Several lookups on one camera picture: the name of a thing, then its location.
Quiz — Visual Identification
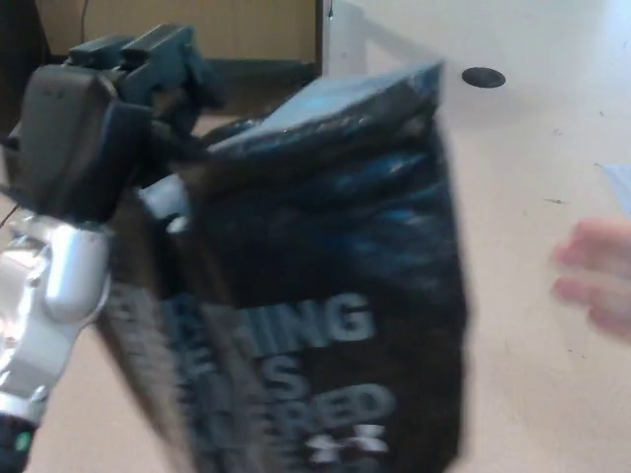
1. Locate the person's bare hand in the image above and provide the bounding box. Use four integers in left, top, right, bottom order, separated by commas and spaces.
551, 218, 631, 342

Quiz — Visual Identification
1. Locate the black printed plastic bag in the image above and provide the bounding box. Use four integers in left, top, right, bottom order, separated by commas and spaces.
98, 60, 475, 473

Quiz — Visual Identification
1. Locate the black round floor disc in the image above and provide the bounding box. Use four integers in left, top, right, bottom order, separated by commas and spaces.
460, 67, 507, 91

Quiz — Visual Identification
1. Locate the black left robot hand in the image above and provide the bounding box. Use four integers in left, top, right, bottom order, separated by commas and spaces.
0, 23, 229, 229

